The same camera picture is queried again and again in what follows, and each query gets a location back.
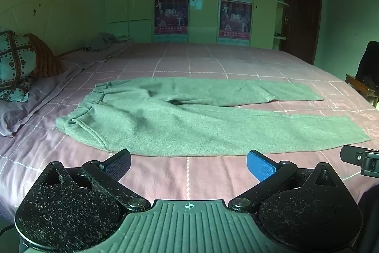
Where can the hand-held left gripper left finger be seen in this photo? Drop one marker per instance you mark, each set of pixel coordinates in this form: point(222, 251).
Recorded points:
point(119, 164)

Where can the grey-green pants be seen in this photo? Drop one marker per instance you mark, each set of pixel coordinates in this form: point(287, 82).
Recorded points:
point(189, 119)

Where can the teal patterned pillow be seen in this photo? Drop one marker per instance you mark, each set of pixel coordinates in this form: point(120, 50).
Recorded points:
point(14, 60)

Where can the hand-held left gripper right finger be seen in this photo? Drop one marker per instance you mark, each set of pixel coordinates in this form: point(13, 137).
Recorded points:
point(262, 166)

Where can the dark wooden door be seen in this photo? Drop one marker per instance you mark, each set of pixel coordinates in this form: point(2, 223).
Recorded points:
point(302, 10)

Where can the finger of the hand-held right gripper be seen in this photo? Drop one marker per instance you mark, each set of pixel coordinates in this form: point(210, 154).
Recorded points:
point(359, 158)

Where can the orange striped pillow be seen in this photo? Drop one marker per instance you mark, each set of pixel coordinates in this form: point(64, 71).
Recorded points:
point(44, 57)

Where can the dark chair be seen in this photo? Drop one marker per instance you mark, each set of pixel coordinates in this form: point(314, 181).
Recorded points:
point(367, 69)

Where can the grey crumpled cloth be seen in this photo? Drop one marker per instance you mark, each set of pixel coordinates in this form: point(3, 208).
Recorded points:
point(102, 41)

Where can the wall poster with figures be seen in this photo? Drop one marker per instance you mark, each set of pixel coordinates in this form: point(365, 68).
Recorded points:
point(171, 16)
point(235, 20)

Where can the pink checked bedsheet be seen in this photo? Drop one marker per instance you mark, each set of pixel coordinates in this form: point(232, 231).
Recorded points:
point(207, 63)

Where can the pale corner shelf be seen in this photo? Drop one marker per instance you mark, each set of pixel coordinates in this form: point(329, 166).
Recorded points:
point(282, 4)

